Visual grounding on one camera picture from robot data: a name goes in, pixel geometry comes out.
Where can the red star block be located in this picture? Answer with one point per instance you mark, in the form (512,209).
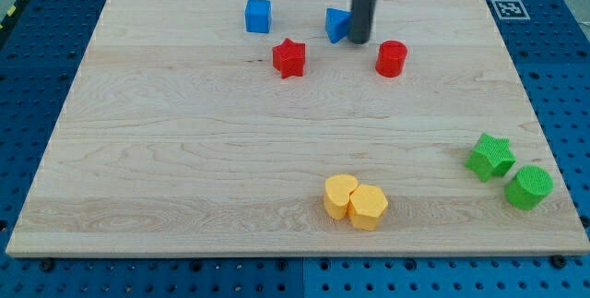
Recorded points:
(289,58)

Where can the green star block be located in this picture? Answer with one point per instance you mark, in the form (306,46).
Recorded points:
(490,157)

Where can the light wooden board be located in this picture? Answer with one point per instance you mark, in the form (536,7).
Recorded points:
(178,138)

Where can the yellow heart block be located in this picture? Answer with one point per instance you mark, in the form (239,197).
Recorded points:
(337,191)

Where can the yellow hexagon block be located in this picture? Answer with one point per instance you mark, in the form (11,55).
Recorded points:
(367,206)

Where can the blue triangle block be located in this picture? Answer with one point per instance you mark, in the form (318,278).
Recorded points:
(336,24)

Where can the red cylinder block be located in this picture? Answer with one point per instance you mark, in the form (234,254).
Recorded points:
(391,58)

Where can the blue cube block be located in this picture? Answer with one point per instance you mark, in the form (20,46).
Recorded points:
(257,15)

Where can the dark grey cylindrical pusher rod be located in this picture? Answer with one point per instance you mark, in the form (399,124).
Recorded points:
(361,18)

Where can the green cylinder block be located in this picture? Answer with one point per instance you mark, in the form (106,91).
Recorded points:
(530,185)

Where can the white fiducial marker tag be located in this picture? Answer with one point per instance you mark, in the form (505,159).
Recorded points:
(510,9)

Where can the yellow black hazard tape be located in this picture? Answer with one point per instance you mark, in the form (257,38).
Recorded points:
(12,14)

